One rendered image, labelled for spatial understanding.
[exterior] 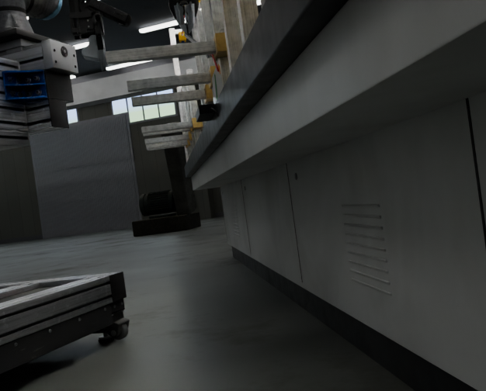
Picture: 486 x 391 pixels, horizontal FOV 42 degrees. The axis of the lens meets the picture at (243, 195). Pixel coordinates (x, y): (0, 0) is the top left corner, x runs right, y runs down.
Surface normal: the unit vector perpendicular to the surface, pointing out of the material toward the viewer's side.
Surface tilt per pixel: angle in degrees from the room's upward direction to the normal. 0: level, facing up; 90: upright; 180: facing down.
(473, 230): 90
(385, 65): 90
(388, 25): 90
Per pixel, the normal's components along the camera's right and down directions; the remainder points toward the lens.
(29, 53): -0.33, 0.04
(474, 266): -0.98, 0.13
